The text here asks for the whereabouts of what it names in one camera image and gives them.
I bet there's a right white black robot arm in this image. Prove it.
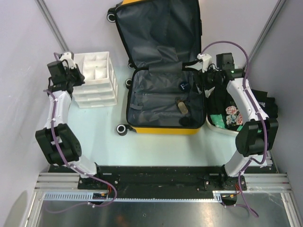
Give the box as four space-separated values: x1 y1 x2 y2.
218 68 278 190

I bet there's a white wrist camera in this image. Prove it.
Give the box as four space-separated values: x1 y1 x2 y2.
197 53 212 73
59 52 76 69

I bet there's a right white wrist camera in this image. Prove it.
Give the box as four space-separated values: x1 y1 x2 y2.
197 53 212 73

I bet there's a white plastic tray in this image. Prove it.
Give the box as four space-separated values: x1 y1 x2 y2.
206 116 239 136

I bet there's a white plastic drawer organizer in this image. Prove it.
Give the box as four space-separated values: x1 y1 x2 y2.
72 52 118 108

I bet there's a purple cable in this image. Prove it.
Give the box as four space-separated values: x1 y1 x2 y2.
44 52 118 213
201 41 268 218

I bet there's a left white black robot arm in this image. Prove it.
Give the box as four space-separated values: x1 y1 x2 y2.
35 60 105 189

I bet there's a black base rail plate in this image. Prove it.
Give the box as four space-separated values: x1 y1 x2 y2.
47 165 247 199

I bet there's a grey slotted cable duct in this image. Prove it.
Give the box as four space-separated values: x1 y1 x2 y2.
44 192 222 203

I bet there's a yellow Pikachu hard-shell suitcase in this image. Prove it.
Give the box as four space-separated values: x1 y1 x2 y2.
107 0 206 136

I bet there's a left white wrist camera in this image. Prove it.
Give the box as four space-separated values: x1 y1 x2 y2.
59 52 76 69

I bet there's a green cloth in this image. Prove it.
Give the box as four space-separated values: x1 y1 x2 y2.
210 114 225 129

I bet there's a black round cap container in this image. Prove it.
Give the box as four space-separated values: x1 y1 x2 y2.
179 117 190 127

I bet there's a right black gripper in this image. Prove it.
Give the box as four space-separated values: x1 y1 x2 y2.
191 64 221 95

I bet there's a small beige bottle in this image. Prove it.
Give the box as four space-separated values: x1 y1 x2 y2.
176 98 188 115

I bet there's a black floral print t-shirt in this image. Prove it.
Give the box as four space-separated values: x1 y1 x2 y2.
207 87 278 131

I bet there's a light blue table mat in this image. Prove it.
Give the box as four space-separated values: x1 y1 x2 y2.
68 66 236 166

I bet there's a dark blue round tin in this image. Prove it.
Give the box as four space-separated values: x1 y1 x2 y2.
179 81 191 92

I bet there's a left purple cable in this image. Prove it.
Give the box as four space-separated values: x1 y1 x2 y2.
44 52 118 213

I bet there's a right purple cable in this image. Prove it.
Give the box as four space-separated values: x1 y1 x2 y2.
201 41 268 218

